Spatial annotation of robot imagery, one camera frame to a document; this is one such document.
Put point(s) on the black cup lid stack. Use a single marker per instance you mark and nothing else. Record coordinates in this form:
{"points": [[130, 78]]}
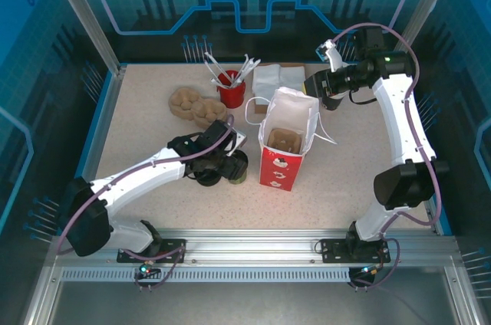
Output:
{"points": [[207, 181]]}

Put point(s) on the white red printed paper bag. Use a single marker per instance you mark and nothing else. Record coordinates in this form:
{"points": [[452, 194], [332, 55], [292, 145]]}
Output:
{"points": [[278, 171]]}

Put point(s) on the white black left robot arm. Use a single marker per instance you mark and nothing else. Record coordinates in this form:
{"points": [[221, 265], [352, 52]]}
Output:
{"points": [[134, 181]]}

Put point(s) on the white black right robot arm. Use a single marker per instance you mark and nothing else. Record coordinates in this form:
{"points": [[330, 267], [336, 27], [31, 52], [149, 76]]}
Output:
{"points": [[399, 118]]}

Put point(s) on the white paper napkin stack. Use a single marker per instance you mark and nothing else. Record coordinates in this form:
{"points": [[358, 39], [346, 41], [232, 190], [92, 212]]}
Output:
{"points": [[293, 77], [264, 83]]}

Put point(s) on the red metal bucket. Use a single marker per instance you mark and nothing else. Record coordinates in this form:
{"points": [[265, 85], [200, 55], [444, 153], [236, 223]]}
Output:
{"points": [[232, 97]]}

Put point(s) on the white wrapped straw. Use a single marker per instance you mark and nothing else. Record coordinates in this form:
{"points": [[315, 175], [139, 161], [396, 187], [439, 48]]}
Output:
{"points": [[216, 66], [244, 62], [255, 64], [248, 66], [215, 81]]}

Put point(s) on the small LED circuit board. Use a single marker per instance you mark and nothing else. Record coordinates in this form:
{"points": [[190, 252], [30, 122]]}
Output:
{"points": [[368, 269], [145, 269]]}

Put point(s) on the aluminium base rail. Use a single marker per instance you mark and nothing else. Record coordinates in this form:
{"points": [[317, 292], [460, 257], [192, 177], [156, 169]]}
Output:
{"points": [[253, 244]]}

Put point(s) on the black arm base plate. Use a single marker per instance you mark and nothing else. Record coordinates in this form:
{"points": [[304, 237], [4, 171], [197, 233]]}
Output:
{"points": [[172, 248], [331, 250]]}

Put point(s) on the aluminium frame post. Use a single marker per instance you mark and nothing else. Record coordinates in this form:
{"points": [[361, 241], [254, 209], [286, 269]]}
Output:
{"points": [[87, 14], [418, 14]]}

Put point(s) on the grey metal base plate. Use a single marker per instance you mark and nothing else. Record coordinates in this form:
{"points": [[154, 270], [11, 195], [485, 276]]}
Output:
{"points": [[245, 306]]}

